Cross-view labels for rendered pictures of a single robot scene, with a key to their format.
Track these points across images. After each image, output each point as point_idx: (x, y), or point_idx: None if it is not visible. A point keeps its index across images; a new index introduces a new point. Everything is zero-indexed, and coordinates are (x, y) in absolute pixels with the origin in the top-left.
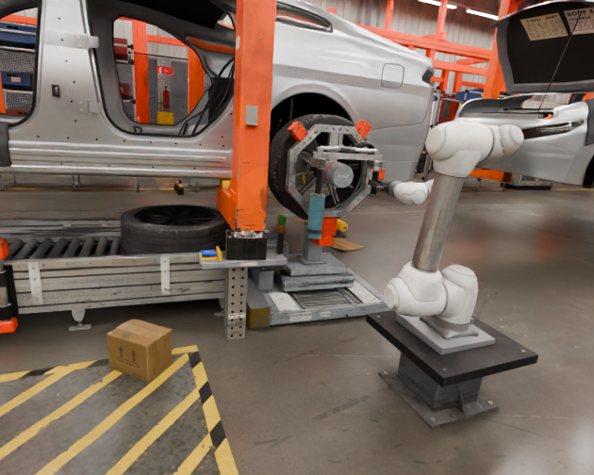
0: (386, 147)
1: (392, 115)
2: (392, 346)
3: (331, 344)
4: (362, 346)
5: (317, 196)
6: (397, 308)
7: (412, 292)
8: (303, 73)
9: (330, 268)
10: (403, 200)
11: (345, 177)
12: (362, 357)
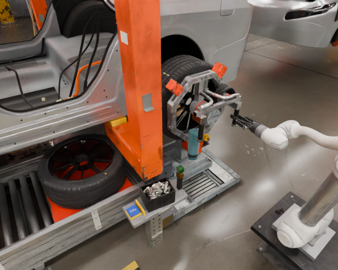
0: (222, 61)
1: (227, 36)
2: (252, 216)
3: (217, 227)
4: (236, 223)
5: (200, 142)
6: (290, 247)
7: (302, 239)
8: (162, 20)
9: (197, 162)
10: (270, 145)
11: (215, 117)
12: (240, 234)
